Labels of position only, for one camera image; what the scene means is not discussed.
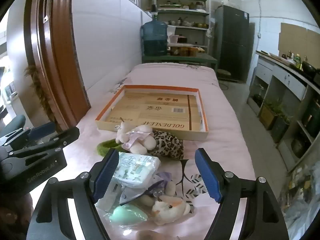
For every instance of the leopard print cloth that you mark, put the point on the leopard print cloth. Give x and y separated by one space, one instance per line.
167 143

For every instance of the purple hair accessory packet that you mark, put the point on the purple hair accessory packet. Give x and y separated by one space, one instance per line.
162 177

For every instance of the cardboard wall sheets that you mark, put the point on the cardboard wall sheets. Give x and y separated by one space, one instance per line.
295 40

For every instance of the person's left hand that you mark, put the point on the person's left hand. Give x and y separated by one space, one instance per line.
15 217

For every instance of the round stool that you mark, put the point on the round stool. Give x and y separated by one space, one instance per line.
223 74

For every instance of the black wok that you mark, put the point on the black wok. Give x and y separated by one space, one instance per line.
309 67

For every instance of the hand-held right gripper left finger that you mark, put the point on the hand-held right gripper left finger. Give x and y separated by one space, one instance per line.
106 177

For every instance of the white plush unicorn pink dress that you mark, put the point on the white plush unicorn pink dress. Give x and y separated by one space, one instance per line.
140 140

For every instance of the cartoon face tissue pack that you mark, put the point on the cartoon face tissue pack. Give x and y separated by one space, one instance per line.
107 200

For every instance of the orange rimmed cardboard box tray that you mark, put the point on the orange rimmed cardboard box tray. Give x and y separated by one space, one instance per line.
150 110

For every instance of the brown wooden door frame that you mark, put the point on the brown wooden door frame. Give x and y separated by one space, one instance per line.
62 55

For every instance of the potted green plants crate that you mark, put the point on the potted green plants crate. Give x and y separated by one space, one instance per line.
271 117

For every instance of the blue water jug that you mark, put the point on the blue water jug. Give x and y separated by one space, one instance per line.
153 35

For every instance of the wooden cutting board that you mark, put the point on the wooden cutting board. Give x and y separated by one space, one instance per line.
271 57

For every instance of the small white plush toy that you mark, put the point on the small white plush toy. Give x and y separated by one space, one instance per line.
170 206

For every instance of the grey kitchen counter cabinet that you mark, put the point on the grey kitchen counter cabinet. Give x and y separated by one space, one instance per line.
282 73

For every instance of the dark refrigerator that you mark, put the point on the dark refrigerator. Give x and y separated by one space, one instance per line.
232 42

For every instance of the clear plastic bags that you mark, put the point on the clear plastic bags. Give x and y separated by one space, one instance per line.
302 200

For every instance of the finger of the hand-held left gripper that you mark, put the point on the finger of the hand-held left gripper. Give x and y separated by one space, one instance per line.
41 131
50 143

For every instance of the glass jar on refrigerator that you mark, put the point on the glass jar on refrigerator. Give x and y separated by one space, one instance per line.
225 0

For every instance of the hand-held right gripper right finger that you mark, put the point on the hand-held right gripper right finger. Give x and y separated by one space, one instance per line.
208 177

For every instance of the dark green cooking pot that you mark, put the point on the dark green cooking pot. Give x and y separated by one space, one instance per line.
312 120

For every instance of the green print tissue pack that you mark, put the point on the green print tissue pack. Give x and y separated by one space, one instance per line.
135 170

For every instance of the dark green table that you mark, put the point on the dark green table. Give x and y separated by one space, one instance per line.
180 58

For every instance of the pink plastic container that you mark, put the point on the pink plastic container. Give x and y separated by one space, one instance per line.
173 40

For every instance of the white storage shelf with jars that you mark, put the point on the white storage shelf with jars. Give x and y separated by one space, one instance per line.
182 12

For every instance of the row of amber jars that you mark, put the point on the row of amber jars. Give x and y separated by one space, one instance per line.
183 51

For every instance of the mint green squishy egg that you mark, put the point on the mint green squishy egg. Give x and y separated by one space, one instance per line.
127 215

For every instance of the cluster of condiment bottles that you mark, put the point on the cluster of condiment bottles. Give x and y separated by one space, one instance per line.
296 59

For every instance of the dried grass broom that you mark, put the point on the dried grass broom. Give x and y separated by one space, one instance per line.
37 87

